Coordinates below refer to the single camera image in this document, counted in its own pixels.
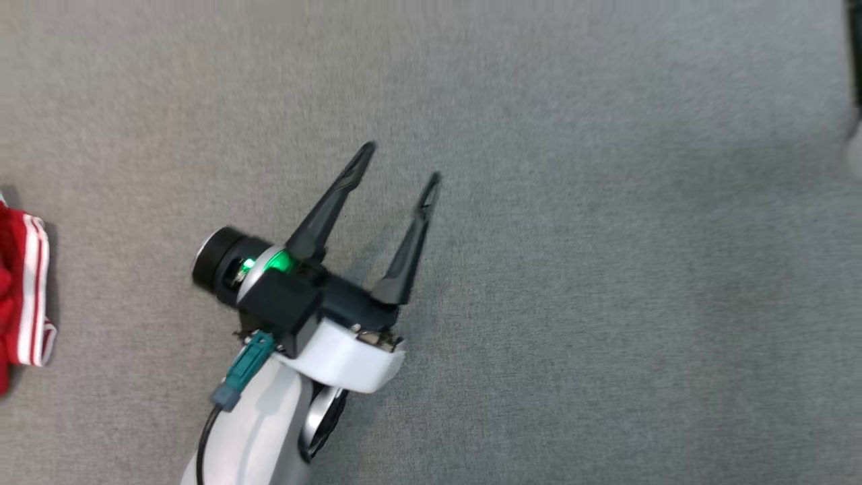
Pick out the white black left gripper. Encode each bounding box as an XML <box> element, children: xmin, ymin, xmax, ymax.
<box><xmin>276</xmin><ymin>141</ymin><xmax>442</xmax><ymax>395</ymax></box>

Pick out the teal left camera connector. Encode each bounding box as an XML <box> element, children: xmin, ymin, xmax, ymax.
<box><xmin>212</xmin><ymin>331</ymin><xmax>275</xmax><ymax>412</ymax></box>

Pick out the red white striped jersey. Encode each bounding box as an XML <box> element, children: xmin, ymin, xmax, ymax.
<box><xmin>0</xmin><ymin>192</ymin><xmax>58</xmax><ymax>398</ymax></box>

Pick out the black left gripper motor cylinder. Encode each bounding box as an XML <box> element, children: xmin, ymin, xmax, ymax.
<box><xmin>192</xmin><ymin>227</ymin><xmax>297</xmax><ymax>307</ymax></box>

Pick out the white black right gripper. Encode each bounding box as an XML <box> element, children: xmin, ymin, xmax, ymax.
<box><xmin>845</xmin><ymin>0</ymin><xmax>862</xmax><ymax>181</ymax></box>

